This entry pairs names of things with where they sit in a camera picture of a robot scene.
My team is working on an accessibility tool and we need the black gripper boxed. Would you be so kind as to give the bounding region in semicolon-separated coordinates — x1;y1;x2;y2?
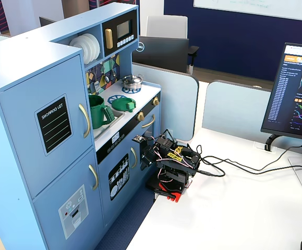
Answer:
140;140;159;172

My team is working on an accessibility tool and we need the green lid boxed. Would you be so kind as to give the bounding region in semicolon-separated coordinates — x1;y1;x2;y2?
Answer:
111;96;137;113

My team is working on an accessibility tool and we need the steel pot with lid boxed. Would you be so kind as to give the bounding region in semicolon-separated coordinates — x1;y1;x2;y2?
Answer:
121;74;144;91

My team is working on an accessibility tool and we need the blue dishwasher door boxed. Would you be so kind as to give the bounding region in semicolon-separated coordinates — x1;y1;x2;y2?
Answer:
98;130;142;230

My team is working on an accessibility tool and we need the red table clamp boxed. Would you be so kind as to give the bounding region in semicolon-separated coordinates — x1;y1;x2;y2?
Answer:
153;182;183;204

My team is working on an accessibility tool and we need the blue oven door with window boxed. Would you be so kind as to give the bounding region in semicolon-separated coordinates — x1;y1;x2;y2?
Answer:
139;103;161;157

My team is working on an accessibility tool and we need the grey toy sink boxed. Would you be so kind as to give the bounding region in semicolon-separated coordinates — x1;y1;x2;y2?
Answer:
92;109;125;141

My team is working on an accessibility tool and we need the light blue desk divider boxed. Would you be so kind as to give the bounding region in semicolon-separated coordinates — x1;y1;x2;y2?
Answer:
131;64;200;143
202;80;273;136

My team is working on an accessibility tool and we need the green pitcher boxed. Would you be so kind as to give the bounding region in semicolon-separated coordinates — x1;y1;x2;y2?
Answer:
88;94;116;130

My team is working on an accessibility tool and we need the steel slotted spatula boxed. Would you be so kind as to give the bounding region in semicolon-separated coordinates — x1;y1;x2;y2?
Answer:
93;66;102;92

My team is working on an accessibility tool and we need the steel ladle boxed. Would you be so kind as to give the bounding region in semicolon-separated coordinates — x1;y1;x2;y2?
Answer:
102;61;111;84

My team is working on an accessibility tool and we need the steel spoon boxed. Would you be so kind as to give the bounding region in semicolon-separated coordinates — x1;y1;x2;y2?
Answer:
110;57;118;79

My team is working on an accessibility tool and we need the black shopping list board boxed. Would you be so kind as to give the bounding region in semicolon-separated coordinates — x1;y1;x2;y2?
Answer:
34;94;73;156

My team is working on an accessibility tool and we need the black Dell monitor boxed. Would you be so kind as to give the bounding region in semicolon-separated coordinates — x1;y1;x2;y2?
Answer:
132;35;190;74

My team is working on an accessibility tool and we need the blue freezer door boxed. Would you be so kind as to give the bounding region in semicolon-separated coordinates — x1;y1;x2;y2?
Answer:
32;148;105;250

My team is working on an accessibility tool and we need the blue fridge door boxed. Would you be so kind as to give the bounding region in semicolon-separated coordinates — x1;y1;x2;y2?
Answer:
0;54;93;197

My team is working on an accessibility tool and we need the white plate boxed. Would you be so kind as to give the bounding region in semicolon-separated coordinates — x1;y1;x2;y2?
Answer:
88;33;101;59
80;33;96;63
69;36;89;65

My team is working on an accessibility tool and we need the black toy microwave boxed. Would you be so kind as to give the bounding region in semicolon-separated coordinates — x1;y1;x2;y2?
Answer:
102;10;138;57

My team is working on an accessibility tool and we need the grey office chair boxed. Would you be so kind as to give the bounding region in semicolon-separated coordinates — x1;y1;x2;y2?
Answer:
146;15;200;74

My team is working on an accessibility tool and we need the computer monitor with plots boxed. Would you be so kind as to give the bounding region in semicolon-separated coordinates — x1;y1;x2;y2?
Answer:
260;42;302;189

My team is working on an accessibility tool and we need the blue toy kitchen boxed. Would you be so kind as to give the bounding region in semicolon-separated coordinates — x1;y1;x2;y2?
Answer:
0;2;162;250

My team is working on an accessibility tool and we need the whiteboard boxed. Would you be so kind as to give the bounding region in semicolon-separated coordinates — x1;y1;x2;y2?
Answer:
193;0;302;23

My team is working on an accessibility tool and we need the gold dishwasher door handle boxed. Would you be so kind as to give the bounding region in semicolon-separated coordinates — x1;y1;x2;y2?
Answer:
130;147;138;169

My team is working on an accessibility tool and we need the gold oven door handle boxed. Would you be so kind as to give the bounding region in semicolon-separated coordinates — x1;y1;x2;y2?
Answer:
141;114;156;129

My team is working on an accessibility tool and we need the gold freezer door handle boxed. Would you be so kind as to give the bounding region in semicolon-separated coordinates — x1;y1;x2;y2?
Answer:
88;164;99;191

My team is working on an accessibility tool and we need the gold fridge door handle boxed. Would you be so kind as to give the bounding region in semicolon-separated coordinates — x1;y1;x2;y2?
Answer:
78;103;91;139

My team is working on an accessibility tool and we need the desk cable grommet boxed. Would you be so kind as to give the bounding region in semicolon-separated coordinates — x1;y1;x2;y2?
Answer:
253;141;277;155

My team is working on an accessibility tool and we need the gold microwave handle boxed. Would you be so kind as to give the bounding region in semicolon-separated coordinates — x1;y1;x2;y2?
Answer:
104;28;114;49

